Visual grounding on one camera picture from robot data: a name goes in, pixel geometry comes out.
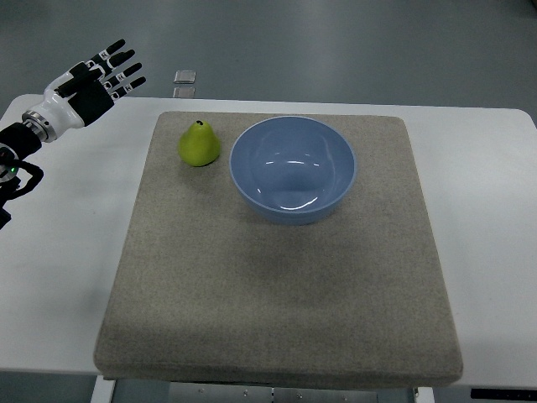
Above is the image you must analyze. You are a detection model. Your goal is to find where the metal floor plate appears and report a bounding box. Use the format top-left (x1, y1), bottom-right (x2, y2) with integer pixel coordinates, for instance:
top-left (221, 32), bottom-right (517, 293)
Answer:
top-left (173, 86), bottom-right (196, 99)
top-left (173, 70), bottom-right (196, 84)

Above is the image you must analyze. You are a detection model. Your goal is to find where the blue bowl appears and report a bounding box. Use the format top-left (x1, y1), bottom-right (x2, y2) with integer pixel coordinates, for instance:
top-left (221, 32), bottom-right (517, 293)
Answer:
top-left (229, 116), bottom-right (358, 226)

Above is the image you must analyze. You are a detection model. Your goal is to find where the beige fabric mat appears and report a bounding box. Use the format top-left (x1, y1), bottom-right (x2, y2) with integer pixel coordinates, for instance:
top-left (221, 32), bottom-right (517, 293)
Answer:
top-left (94, 112), bottom-right (463, 390)

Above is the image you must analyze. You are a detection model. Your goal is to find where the lower metal floor plate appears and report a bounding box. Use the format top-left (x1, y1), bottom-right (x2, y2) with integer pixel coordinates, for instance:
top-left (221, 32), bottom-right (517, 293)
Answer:
top-left (173, 86), bottom-right (196, 99)

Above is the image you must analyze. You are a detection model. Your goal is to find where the green pear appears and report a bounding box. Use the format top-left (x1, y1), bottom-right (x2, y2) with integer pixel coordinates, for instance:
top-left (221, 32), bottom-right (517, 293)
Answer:
top-left (177, 120), bottom-right (221, 167)

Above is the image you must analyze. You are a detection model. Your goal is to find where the upper metal floor plate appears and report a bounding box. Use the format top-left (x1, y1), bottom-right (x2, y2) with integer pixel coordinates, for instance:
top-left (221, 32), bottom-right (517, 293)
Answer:
top-left (173, 70), bottom-right (196, 84)

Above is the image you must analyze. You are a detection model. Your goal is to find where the metal table frame bracket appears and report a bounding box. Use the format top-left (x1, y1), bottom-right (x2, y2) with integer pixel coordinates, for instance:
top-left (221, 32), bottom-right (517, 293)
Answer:
top-left (168, 383), bottom-right (435, 403)

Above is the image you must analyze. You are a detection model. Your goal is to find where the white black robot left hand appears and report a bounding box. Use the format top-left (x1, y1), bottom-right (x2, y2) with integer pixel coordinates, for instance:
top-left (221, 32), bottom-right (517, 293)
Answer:
top-left (22, 39), bottom-right (146, 143)

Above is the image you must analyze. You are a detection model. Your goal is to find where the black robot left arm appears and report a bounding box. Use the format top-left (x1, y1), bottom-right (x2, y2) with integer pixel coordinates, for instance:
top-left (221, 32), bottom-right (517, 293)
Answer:
top-left (1, 123), bottom-right (44, 228)

